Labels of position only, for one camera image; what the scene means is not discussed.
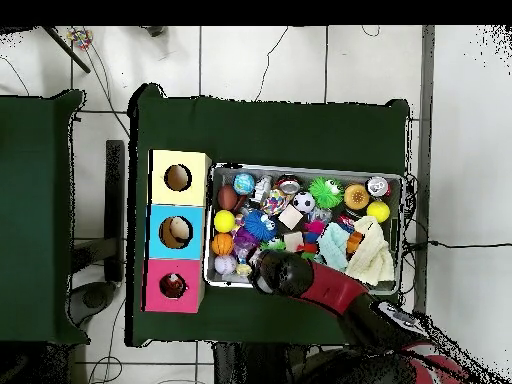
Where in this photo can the light blue waffle cloth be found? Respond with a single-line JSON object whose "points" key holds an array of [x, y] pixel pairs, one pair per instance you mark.
{"points": [[334, 246]]}

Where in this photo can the tiger striped plush toy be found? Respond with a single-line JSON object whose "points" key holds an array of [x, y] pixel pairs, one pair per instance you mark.
{"points": [[172, 286]]}

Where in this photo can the cream waffle cloth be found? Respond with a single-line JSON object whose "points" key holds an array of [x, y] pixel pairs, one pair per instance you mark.
{"points": [[372, 256]]}

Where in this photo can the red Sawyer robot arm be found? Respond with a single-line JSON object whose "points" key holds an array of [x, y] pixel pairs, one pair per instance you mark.
{"points": [[332, 286]]}

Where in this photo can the wooden box with three holes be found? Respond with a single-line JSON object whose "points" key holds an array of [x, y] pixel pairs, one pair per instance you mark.
{"points": [[160, 248]]}

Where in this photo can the blue spiky ball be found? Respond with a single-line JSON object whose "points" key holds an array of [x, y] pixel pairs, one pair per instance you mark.
{"points": [[260, 225]]}

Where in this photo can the blue globe ball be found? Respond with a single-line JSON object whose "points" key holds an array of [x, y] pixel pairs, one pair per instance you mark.
{"points": [[243, 183]]}

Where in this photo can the brown toy football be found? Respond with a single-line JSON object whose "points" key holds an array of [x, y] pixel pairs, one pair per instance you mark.
{"points": [[228, 197]]}

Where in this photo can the yellow ball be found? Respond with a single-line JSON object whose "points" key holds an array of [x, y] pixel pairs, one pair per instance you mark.
{"points": [[224, 221]]}

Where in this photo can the orange toy basketball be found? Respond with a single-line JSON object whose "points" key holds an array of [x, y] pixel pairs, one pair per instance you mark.
{"points": [[222, 244]]}

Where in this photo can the black and white soccer ball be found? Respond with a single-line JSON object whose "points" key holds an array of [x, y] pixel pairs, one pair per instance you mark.
{"points": [[303, 202]]}

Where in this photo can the green spiky toy with eyes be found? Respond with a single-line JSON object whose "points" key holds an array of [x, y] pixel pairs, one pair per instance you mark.
{"points": [[326, 192]]}

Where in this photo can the dark green table cloth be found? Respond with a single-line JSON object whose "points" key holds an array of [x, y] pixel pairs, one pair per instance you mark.
{"points": [[280, 132]]}

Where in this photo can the toy burger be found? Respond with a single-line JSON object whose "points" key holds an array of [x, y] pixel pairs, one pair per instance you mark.
{"points": [[356, 196]]}

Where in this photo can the person's foot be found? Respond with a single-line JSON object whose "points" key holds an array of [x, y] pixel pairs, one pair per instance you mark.
{"points": [[154, 30]]}

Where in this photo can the dark green side table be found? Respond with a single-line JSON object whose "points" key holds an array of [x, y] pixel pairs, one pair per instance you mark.
{"points": [[36, 240]]}

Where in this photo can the small colourful toy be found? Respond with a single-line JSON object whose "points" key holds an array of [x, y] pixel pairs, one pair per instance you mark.
{"points": [[80, 38]]}

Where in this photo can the black pole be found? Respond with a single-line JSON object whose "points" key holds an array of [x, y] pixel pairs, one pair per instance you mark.
{"points": [[66, 48]]}

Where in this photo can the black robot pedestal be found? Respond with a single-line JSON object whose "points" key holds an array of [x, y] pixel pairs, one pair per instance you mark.
{"points": [[248, 366]]}

